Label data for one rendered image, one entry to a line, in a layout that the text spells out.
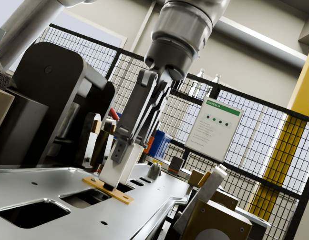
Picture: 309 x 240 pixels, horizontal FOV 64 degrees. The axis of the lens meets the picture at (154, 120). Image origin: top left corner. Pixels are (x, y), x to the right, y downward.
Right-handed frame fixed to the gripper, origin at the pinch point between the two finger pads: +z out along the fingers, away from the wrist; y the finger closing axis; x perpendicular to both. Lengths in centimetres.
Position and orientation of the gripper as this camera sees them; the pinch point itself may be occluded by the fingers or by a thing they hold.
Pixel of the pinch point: (121, 163)
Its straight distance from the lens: 40.3
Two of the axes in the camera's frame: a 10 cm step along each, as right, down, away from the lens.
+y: 1.9, 1.7, 9.7
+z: -4.1, 9.1, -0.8
